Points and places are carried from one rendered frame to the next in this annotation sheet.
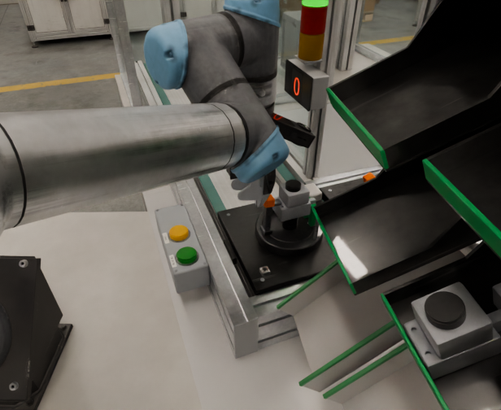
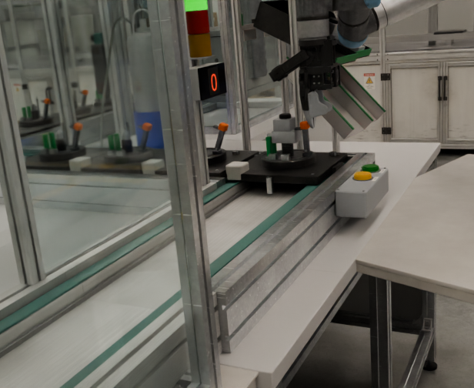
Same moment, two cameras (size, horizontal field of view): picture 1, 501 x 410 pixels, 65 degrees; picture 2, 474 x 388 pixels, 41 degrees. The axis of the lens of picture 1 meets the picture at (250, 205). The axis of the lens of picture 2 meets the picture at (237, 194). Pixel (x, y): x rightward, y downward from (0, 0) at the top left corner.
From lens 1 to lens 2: 2.04 m
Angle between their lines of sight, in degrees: 109
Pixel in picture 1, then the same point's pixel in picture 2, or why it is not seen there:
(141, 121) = not seen: outside the picture
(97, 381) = (466, 199)
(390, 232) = not seen: hidden behind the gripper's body
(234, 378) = not seen: hidden behind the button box
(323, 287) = (330, 115)
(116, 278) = (427, 227)
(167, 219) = (362, 185)
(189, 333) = (393, 199)
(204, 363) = (395, 191)
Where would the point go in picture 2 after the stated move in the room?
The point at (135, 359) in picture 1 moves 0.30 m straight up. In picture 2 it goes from (437, 199) to (438, 78)
